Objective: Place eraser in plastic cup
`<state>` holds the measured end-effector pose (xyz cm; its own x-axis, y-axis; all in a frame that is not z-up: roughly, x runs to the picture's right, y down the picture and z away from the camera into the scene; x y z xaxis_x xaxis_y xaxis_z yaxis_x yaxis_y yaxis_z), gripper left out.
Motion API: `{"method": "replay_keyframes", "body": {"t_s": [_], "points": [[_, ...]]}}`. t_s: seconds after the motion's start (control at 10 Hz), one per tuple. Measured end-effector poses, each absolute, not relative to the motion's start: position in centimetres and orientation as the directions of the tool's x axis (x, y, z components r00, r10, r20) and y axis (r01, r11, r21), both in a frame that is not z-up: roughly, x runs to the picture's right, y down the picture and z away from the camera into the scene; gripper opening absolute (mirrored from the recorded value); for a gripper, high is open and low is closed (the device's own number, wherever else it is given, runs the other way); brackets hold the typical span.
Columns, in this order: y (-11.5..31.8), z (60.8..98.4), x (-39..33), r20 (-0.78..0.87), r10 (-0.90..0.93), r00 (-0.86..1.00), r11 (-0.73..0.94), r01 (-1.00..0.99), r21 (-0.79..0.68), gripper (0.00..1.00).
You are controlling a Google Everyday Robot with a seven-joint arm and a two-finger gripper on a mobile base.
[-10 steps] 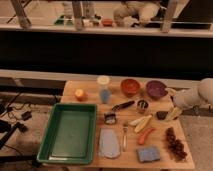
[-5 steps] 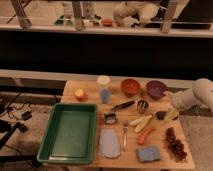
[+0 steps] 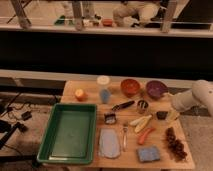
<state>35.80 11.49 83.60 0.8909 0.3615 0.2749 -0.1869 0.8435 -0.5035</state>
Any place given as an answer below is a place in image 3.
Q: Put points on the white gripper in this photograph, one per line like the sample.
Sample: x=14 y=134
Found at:
x=179 y=102

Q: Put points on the black eraser block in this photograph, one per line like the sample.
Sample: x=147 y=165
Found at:
x=161 y=115

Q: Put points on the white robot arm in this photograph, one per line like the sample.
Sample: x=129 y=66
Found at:
x=198 y=98

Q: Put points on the small metal cup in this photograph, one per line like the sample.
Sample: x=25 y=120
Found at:
x=142 y=106

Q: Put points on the clear plastic cup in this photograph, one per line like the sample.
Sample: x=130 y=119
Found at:
x=104 y=93

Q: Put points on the purple bowl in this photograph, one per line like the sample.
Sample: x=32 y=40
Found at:
x=155 y=89

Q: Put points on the wooden table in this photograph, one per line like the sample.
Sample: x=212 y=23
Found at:
x=128 y=159

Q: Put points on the dark red grape bunch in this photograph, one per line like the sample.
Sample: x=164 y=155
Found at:
x=175 y=145

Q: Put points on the orange bowl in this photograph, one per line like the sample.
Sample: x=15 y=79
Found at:
x=130 y=87

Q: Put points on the orange carrot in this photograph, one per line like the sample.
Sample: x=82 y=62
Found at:
x=143 y=136

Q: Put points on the silver fork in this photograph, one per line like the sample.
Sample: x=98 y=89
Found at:
x=125 y=131

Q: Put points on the blue sponge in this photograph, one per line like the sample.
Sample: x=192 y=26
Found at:
x=148 y=154

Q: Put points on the grey blue cloth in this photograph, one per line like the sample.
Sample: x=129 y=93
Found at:
x=109 y=146

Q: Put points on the orange apple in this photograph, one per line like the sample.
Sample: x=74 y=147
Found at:
x=80 y=95

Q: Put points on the green plastic tray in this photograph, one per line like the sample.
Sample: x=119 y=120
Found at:
x=69 y=137

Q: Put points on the black handled brush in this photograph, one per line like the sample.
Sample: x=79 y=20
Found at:
x=110 y=117

